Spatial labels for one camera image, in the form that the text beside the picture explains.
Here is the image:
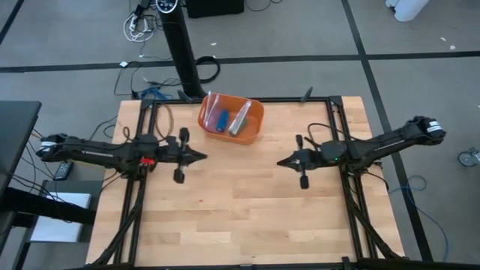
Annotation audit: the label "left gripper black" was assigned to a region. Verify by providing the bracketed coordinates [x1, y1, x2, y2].
[157, 127, 209, 185]

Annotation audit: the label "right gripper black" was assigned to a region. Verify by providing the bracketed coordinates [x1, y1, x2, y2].
[276, 134, 326, 190]

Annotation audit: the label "clear plastic zip bag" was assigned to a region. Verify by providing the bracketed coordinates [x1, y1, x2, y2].
[227, 100, 254, 137]
[203, 91, 222, 131]

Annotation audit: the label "orange plastic bin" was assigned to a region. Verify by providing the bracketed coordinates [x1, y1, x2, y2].
[197, 92, 266, 146]

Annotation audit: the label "black tower fan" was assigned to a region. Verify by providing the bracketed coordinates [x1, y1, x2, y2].
[155, 0, 208, 99]

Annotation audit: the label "black phone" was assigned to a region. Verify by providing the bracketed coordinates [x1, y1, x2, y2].
[53, 160, 75, 182]

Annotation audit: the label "white flat box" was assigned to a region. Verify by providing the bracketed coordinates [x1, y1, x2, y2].
[28, 192, 93, 244]

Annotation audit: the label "grey caster wheel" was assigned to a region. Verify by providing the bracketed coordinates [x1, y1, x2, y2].
[457, 147, 480, 168]

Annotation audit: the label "black desk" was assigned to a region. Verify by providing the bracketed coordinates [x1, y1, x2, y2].
[0, 100, 97, 270]

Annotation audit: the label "white pedal trash bin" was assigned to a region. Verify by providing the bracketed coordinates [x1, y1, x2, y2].
[385, 0, 431, 23]

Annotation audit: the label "brown cable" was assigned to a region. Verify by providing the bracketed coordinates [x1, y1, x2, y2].
[121, 103, 176, 146]

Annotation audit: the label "black camera cable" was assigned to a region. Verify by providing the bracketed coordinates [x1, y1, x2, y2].
[306, 122, 352, 146]

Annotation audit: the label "black aluminium table frame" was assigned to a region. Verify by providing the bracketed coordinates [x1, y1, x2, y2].
[89, 95, 410, 270]

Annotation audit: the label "blue cable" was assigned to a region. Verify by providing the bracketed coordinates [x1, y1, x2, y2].
[139, 86, 173, 101]
[388, 174, 450, 263]

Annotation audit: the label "black coiled cable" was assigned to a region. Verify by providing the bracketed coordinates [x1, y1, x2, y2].
[195, 55, 221, 85]

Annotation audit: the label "white power strip cables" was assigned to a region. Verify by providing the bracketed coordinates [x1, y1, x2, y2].
[122, 10, 157, 43]

